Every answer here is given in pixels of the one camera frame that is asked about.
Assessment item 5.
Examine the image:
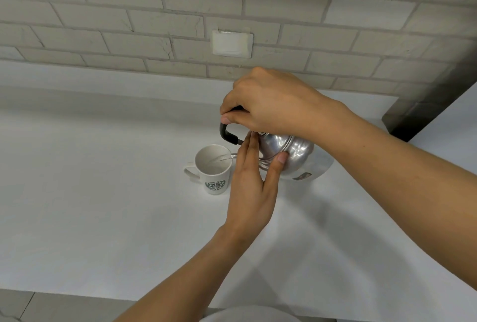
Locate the person's right hand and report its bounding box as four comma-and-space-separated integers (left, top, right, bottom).
219, 67, 338, 140

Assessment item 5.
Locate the person's left hand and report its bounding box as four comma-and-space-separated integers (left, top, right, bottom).
225, 132, 290, 237

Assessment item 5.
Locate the silver kettle with black handle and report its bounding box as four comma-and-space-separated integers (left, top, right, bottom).
219, 106, 335, 182

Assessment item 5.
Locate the person's left forearm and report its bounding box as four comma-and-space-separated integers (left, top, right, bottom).
112, 223, 262, 322

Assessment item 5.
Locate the person's right forearm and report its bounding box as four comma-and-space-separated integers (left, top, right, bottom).
321, 99, 477, 228

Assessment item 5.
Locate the white mug with green print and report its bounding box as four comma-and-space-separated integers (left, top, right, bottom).
183, 144, 235, 196

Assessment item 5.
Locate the person's grey shirt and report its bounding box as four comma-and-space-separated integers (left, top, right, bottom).
197, 305, 299, 322

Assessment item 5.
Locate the white wall outlet cover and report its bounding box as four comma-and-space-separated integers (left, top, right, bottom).
211, 30, 254, 59

